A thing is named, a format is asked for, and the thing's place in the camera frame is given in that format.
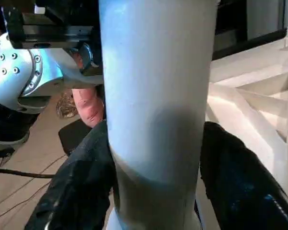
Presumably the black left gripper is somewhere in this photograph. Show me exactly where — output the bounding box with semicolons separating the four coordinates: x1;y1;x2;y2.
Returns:
0;0;102;49

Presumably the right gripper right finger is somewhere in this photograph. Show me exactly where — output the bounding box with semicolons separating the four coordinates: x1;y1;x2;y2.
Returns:
200;121;288;230

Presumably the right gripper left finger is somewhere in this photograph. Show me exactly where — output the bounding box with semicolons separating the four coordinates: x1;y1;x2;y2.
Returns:
24;119;116;230

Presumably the white plastic table top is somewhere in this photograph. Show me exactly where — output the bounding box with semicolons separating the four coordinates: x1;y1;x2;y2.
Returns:
205;35;288;187

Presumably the black floor pad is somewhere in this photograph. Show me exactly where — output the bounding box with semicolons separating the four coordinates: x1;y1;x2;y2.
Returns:
58;119;96;157

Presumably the thick black floor cable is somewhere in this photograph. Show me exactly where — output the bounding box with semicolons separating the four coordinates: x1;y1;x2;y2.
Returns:
0;167;55;180

